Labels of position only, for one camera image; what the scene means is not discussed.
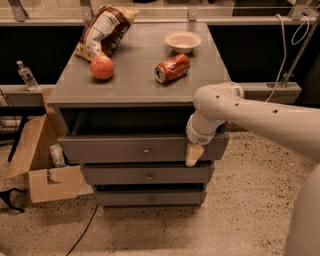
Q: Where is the grey drawer cabinet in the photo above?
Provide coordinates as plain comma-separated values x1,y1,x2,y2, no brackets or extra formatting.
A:
48,23,231,195

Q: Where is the white bowl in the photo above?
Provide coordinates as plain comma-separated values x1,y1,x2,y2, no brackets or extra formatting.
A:
165,31,202,54

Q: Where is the can inside cardboard box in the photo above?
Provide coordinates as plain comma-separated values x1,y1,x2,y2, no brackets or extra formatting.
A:
49,144,66,168

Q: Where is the orange ball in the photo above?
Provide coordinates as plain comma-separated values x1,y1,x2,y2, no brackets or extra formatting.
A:
90,56,114,80

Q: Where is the red soda can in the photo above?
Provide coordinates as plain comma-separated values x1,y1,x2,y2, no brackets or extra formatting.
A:
154,54,190,83

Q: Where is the brown chip bag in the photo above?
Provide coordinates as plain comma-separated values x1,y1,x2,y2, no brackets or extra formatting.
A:
75,6,139,61

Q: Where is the grey top drawer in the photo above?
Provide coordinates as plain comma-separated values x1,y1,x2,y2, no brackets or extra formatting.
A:
57,131,231,164

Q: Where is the grey drawer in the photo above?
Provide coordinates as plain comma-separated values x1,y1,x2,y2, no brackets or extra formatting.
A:
95,190,207,207
57,131,231,164
81,163,214,185

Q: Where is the clear plastic water bottle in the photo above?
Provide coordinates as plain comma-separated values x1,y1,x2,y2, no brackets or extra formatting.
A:
17,60,38,91

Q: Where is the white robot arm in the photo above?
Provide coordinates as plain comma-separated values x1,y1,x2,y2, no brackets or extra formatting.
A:
186,82,320,256

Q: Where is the grey bottom drawer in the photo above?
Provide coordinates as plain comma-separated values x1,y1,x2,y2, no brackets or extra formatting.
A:
95,190,207,207

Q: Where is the open cardboard box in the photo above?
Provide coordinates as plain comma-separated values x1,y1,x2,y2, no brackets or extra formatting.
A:
5,89,91,203

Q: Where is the black strap on floor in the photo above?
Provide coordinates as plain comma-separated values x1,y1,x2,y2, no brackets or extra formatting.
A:
0,187,27,213

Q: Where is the grey middle drawer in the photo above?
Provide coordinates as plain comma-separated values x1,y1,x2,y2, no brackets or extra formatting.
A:
81,163,214,185

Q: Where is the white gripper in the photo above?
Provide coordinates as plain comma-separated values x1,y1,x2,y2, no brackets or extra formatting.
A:
186,111,224,167

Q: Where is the black floor cable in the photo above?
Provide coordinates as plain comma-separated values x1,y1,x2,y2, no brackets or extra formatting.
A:
65,203,100,256

